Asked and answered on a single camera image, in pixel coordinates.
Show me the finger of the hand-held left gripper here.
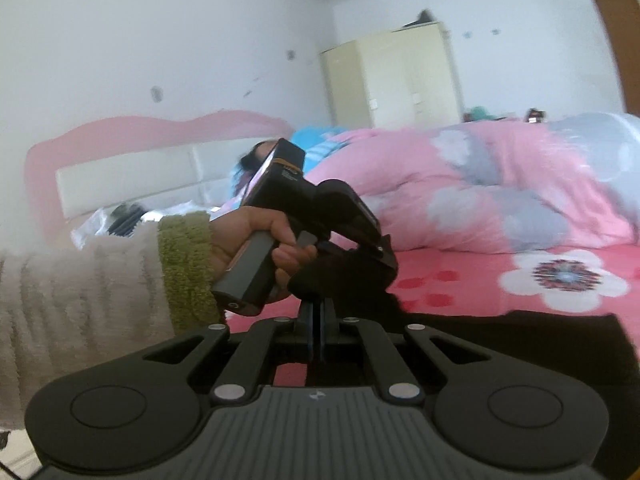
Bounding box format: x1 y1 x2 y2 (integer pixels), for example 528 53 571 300
320 232 400 292

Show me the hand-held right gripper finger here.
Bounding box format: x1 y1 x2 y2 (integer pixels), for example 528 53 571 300
320 297 493 405
142 300 318 406

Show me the black garment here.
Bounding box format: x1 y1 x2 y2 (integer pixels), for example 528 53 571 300
287 252 632 386

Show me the person's left hand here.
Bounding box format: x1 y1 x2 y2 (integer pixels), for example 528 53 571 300
207 208 318 307

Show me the blue printed pillow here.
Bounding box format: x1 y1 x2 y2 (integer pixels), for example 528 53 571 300
227 127 351 206

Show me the pink grey floral quilt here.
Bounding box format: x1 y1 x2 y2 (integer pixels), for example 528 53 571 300
300 112 640 253

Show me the pink floral bed blanket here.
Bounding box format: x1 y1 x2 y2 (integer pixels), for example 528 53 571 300
220 245 640 391

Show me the cream wardrobe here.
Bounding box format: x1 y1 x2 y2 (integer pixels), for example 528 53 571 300
320 20 463 131

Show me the teal cloth item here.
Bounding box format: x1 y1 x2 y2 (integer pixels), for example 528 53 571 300
464 105 502 123

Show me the white patterned cloth heap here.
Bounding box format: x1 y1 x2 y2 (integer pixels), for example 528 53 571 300
70 202 221 251

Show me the pink white headboard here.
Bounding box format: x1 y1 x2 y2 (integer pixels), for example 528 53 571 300
25 110 296 241

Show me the brown wooden door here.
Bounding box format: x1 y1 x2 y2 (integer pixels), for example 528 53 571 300
592 0 640 116

